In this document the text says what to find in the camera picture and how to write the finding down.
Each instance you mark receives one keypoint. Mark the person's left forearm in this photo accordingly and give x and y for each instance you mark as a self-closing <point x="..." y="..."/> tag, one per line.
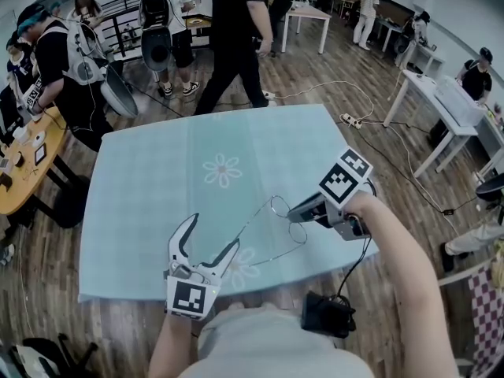
<point x="169" y="349"/>

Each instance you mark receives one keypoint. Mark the white table wooden top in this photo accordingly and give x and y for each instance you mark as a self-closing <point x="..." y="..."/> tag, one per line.
<point x="309" y="12"/>

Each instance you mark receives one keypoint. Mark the white cup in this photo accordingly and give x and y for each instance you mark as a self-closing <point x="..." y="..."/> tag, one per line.
<point x="20" y="134"/>

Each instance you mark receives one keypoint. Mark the white table yellow top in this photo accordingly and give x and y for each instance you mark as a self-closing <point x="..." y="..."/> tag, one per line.
<point x="195" y="22"/>

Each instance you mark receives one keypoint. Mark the white desk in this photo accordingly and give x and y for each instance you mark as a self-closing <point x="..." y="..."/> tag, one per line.
<point x="425" y="91"/>
<point x="492" y="132"/>
<point x="427" y="55"/>

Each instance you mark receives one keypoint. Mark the round wooden table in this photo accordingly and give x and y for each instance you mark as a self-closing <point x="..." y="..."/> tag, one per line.
<point x="19" y="195"/>

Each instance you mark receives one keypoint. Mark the light blue floral tablecloth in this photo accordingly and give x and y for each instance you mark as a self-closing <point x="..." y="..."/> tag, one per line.
<point x="149" y="187"/>

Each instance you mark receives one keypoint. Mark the white power strip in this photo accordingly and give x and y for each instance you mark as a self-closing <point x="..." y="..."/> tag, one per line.
<point x="269" y="95"/>
<point x="351" y="121"/>

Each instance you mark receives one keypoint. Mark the person's right forearm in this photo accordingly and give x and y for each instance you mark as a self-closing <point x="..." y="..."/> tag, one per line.
<point x="397" y="270"/>

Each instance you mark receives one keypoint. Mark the small white box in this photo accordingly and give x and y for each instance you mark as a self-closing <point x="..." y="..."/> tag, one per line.
<point x="4" y="163"/>

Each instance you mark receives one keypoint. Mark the white round dish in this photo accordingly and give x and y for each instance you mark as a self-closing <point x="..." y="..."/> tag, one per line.
<point x="39" y="138"/>

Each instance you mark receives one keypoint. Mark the grey dome-shaped shell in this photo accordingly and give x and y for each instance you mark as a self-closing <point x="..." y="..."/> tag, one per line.
<point x="490" y="191"/>
<point x="156" y="51"/>
<point x="118" y="93"/>

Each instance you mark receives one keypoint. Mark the black power adapter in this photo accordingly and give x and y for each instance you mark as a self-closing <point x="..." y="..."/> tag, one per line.
<point x="449" y="211"/>

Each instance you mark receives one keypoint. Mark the clear plastic bin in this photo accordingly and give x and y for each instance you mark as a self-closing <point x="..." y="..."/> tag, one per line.
<point x="458" y="101"/>

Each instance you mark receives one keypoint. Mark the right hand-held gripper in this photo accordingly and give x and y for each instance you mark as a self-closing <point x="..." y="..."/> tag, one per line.
<point x="340" y="183"/>

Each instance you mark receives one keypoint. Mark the red white checkered cloth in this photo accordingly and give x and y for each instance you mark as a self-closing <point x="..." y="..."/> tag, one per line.
<point x="488" y="317"/>

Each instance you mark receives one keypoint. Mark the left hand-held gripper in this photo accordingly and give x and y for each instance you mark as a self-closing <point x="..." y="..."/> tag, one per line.
<point x="189" y="297"/>

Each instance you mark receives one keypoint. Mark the brown box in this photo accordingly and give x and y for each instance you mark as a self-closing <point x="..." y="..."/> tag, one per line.
<point x="4" y="180"/>

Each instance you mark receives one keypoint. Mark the small black framed tablet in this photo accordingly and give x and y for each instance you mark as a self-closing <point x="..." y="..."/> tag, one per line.
<point x="40" y="154"/>

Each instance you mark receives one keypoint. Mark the brown cup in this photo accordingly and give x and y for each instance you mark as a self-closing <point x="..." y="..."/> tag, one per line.
<point x="18" y="160"/>

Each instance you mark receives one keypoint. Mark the black waist pouch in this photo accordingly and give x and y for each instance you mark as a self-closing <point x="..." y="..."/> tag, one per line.
<point x="327" y="315"/>

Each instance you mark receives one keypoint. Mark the person's light grey shirt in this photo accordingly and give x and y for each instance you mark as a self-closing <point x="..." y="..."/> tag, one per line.
<point x="267" y="345"/>

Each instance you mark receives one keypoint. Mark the yellow soft item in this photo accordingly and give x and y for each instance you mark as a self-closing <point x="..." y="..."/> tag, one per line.
<point x="499" y="266"/>

